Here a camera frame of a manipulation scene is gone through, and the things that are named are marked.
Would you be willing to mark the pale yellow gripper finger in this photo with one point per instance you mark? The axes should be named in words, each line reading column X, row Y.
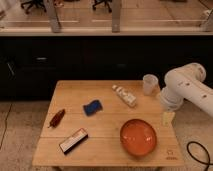
column 167, row 118

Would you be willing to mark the dark cabinet counter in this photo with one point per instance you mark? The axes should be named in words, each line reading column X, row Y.
column 31, row 65

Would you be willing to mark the white tube bottle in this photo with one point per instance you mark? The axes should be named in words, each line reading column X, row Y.
column 126, row 96

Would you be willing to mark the black office chair left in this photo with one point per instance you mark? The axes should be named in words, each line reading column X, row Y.
column 31, row 3

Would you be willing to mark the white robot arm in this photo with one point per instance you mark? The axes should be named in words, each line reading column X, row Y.
column 185, row 83

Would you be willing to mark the wooden table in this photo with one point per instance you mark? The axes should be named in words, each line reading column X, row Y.
column 102, row 147

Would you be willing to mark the clear plastic cup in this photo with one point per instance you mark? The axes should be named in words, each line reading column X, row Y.
column 150, row 82

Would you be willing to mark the orange ceramic bowl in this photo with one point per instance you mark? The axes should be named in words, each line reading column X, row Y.
column 138, row 137

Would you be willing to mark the brown sausage toy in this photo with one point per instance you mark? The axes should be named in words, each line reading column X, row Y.
column 57, row 118

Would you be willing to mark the blue sponge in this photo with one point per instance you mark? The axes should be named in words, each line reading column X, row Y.
column 92, row 107

